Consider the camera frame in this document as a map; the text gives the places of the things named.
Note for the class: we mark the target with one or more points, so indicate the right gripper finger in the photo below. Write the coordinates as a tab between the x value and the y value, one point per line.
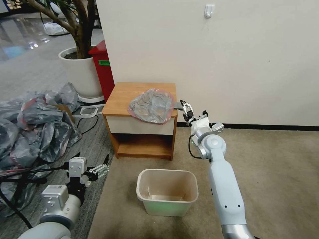
188	110
184	103

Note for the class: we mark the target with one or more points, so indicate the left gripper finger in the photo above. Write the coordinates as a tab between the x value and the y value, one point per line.
76	155
99	170

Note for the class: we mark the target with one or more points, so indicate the grey pink-rimmed garbage bag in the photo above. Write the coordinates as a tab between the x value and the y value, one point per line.
152	107

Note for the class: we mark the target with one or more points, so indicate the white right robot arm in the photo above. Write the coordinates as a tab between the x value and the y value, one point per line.
221	179

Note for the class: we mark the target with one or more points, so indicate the pile of grey garbage bags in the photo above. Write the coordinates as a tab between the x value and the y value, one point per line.
30	129

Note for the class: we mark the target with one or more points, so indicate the beige plastic trash can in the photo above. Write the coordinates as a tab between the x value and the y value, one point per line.
169	206

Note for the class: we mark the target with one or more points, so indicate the white printed bag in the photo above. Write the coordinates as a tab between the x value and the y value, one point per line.
56	27

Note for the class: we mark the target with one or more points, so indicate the brown cardboard box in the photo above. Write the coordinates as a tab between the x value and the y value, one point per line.
66	110

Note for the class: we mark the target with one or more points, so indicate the wooden bedside table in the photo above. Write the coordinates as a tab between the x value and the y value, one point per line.
119	104

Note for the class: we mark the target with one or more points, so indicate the white round plant pot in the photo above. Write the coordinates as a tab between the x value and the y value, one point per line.
79	74

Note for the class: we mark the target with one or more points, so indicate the red bin with green label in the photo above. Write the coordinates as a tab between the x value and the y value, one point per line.
103	74

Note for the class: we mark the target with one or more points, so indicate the indoor tree with brown trunk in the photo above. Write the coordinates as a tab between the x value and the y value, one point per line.
79	32

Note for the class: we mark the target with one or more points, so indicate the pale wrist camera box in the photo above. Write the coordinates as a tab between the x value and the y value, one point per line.
77	167

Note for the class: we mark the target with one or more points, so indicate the white wall hook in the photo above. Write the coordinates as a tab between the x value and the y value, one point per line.
208	11

